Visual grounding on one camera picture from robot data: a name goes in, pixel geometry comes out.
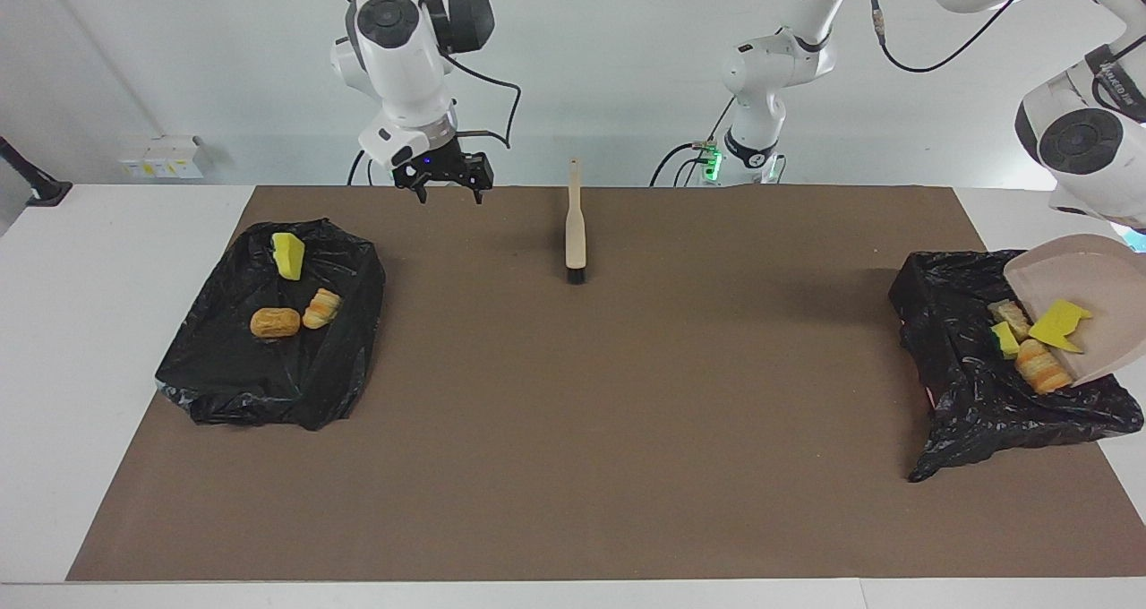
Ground beige hand brush black bristles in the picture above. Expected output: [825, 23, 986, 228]
[565, 158, 588, 286]

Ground plain yellow sponge piece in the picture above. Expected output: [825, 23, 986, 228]
[271, 232, 306, 281]

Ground brown toy bread roll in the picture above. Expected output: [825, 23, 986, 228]
[250, 307, 302, 339]

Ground pale toy dumpling piece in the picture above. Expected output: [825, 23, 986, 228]
[988, 299, 1032, 339]

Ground striped toy croissant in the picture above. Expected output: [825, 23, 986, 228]
[1015, 339, 1073, 395]

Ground notched yellow sponge piece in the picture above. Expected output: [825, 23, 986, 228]
[1028, 299, 1094, 354]

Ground beige plastic dustpan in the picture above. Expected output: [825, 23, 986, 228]
[1003, 234, 1146, 388]

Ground black bag covered bin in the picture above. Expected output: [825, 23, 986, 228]
[155, 219, 388, 433]

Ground black bag lined open bin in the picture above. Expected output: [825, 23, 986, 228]
[888, 249, 1145, 485]

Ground brown paper table mat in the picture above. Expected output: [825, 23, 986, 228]
[67, 185, 1146, 583]

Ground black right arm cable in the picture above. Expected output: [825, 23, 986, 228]
[318, 0, 523, 150]

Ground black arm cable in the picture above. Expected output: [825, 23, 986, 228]
[870, 0, 1146, 74]
[318, 0, 523, 150]

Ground white wall socket box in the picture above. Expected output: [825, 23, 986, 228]
[119, 136, 214, 180]

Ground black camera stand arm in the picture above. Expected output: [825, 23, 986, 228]
[0, 134, 74, 207]

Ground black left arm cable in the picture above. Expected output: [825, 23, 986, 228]
[870, 0, 1146, 74]

